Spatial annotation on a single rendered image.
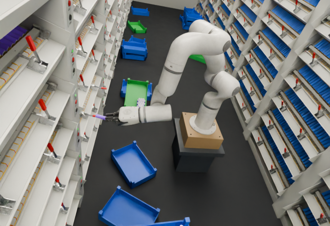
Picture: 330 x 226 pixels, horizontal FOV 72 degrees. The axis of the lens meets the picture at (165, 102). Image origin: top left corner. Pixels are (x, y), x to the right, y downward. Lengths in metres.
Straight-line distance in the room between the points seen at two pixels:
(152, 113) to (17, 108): 0.70
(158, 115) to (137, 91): 1.14
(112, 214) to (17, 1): 1.28
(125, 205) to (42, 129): 0.95
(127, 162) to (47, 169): 0.92
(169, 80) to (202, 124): 0.59
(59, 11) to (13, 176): 0.46
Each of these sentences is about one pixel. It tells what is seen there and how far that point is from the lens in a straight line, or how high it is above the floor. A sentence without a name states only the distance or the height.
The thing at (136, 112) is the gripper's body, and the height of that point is 0.65.
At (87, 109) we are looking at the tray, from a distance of 1.41.
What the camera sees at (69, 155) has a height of 0.51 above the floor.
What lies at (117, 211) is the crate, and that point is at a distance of 1.57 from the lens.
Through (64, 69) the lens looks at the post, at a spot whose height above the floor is 0.97.
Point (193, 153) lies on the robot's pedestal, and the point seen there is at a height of 0.27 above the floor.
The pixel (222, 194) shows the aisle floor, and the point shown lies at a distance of 1.80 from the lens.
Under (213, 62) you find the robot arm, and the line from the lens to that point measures 1.19.
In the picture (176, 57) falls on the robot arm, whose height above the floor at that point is 0.99.
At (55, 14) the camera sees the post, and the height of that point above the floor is 1.16.
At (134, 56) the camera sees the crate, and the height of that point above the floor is 0.04.
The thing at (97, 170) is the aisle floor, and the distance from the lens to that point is 1.72.
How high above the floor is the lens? 1.43
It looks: 38 degrees down
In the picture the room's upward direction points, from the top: 14 degrees clockwise
